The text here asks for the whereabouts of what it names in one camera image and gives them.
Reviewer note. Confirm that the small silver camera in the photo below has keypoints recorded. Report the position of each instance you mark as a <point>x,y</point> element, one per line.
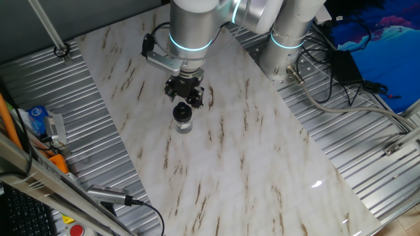
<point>54,126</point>

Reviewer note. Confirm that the slanted aluminium pole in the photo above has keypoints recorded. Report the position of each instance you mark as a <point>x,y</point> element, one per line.
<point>46,23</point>

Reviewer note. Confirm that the silver finned camera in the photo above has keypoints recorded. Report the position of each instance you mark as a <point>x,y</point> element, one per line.
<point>105,194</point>

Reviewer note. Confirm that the aluminium frame beam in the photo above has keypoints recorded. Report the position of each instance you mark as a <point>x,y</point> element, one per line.
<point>33,178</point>

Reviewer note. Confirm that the aluminium rail with bracket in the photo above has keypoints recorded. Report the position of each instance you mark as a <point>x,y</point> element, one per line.
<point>407,139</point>

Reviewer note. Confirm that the blue printed poster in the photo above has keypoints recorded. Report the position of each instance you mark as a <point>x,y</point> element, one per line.
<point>393,55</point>

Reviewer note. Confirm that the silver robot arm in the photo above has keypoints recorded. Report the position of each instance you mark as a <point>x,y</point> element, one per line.
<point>190,29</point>

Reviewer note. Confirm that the white marble pattern board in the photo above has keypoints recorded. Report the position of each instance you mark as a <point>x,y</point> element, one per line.
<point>229,164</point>

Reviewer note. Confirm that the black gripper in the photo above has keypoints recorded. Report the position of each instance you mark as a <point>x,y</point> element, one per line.
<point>187,85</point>

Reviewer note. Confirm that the black knobbed jar lid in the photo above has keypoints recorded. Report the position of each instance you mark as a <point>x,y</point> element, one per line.
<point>182,113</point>

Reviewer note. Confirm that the blue tissue pack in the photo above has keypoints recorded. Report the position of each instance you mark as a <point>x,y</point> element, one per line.
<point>36,119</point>

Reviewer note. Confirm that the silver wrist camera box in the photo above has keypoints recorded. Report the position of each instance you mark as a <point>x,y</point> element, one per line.
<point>162,62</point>

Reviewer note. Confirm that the black keyboard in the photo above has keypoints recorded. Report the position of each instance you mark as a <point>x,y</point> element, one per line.
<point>26,216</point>

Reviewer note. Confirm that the orange tube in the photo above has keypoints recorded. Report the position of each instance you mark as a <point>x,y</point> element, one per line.
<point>6,119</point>

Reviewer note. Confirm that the red emergency button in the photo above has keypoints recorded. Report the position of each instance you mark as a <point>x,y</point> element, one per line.
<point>77,230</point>

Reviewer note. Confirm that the black power adapter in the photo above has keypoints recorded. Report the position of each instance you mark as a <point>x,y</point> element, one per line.
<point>344,67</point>

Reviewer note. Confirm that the orange plastic block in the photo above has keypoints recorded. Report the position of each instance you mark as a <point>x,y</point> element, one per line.
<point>59,163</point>

